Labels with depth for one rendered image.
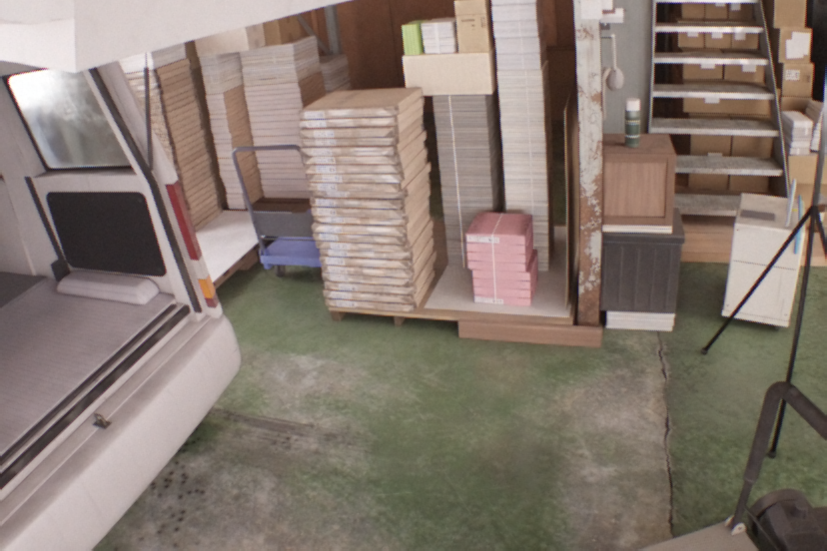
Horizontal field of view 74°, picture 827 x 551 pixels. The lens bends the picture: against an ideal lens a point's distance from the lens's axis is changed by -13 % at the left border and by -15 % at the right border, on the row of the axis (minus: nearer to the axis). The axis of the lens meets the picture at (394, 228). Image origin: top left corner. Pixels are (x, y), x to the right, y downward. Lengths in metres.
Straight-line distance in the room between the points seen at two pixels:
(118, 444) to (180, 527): 0.53
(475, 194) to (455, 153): 0.24
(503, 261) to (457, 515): 1.28
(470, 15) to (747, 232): 1.61
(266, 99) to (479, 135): 1.98
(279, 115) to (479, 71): 1.96
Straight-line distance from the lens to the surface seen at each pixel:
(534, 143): 3.10
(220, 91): 4.54
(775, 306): 3.11
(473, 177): 3.20
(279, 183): 4.79
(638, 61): 3.45
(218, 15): 0.67
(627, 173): 2.74
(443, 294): 3.20
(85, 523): 1.98
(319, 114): 2.86
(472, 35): 3.06
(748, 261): 3.01
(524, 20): 2.99
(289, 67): 4.48
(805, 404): 1.55
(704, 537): 1.95
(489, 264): 2.98
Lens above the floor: 1.70
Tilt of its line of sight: 24 degrees down
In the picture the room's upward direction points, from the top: 7 degrees counter-clockwise
